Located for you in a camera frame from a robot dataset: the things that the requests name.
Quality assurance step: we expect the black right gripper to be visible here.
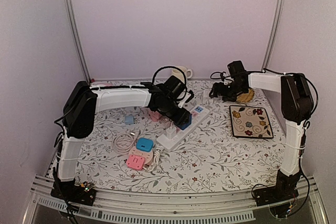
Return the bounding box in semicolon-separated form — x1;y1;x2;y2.
210;80;247;102

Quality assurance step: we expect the pink cube socket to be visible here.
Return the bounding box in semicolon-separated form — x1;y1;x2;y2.
149;110;162;122

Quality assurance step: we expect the white multicolour power strip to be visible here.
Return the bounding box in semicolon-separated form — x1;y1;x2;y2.
156;105;210;151

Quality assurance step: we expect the dark blue cube socket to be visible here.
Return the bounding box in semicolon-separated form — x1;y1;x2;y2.
175;118;192;130

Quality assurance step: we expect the light blue charger plug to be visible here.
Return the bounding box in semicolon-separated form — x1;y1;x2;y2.
124;115;134;125

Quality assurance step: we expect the small white charger plug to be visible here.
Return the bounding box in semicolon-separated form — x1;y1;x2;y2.
166;125;177;139

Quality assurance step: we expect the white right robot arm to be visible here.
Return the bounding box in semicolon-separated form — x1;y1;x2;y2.
209;68;318;206

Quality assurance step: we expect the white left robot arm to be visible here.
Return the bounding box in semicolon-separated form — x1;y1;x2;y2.
50;76;194;206

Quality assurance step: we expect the cyan adapter plug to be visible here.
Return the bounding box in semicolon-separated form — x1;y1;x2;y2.
136;137;154;152

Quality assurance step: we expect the pink flat adapter plug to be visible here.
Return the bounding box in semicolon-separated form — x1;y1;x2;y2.
126;154;145;170

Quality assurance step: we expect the yellow woven bamboo tray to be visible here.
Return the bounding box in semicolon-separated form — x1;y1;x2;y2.
236;89;255;103

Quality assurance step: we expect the cream ceramic mug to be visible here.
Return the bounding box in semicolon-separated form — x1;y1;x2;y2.
171;66;193;82

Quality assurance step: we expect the square floral ceramic plate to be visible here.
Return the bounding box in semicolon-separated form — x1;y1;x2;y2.
229;105;274;139

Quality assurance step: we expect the round pink power hub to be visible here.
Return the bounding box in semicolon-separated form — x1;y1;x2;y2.
129;146;153;167

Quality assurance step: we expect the pink ceramic plate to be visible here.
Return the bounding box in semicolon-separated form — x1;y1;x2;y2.
91;82;113;88

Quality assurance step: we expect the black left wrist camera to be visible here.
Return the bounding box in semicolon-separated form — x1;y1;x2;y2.
163;76;186;99

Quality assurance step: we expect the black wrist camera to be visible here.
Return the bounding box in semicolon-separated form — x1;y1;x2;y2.
227;60;246;78
163;76;186;99

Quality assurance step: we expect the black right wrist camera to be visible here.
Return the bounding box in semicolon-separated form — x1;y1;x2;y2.
227;60;246;78

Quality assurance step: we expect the white power strip cord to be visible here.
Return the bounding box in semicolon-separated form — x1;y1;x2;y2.
143;145;165;173

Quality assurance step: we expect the coiled white usb cable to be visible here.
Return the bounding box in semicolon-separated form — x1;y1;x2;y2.
112;131;141;154

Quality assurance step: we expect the right aluminium frame post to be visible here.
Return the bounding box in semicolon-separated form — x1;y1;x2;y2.
262;0;285;69

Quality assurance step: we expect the aluminium frame post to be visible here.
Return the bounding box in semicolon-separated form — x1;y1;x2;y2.
262;0;285;69
64;0;91;83

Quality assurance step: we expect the front aluminium rail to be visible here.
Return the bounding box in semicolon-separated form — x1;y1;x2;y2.
21;176;333;223

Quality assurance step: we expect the left aluminium frame post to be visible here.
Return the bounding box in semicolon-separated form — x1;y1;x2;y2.
64;0;91;83

